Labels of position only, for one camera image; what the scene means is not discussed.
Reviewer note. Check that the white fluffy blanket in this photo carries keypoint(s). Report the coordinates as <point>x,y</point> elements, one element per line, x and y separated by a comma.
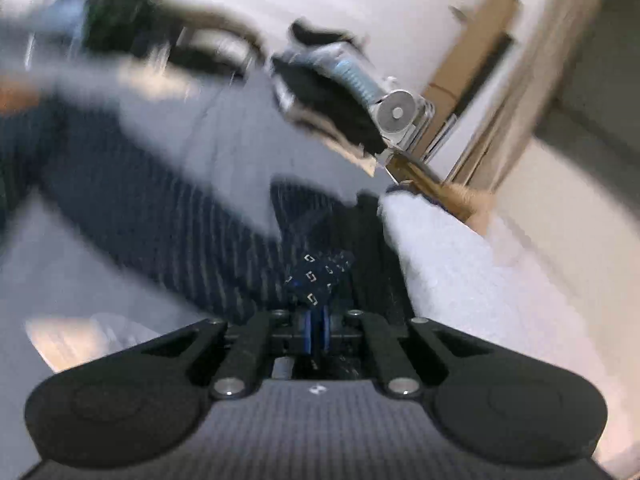
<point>475,285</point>

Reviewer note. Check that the heap of black clothes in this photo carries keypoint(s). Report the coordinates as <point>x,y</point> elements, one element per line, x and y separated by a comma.
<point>325,100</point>

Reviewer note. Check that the dark window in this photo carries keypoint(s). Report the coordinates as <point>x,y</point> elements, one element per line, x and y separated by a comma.
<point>600,85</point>

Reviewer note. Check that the pile of mixed clothes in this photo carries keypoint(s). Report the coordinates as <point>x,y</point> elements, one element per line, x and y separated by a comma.
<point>125,10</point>

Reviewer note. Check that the beige curtain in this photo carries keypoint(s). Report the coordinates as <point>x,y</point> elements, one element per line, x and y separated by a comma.
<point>550,60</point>

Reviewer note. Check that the long cardboard box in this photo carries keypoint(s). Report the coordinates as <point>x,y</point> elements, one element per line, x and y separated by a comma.
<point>475,45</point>

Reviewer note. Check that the navy dotted garment orange lining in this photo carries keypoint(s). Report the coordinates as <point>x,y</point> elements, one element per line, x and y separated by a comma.
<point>150,210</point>

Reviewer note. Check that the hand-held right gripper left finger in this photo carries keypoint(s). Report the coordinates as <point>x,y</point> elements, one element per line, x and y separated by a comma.
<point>306,332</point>

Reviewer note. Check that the grey quilt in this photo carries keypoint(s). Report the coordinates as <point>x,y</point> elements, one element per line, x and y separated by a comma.
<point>215,125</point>

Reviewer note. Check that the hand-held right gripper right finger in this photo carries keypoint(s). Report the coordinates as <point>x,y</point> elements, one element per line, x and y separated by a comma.
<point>325,332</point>

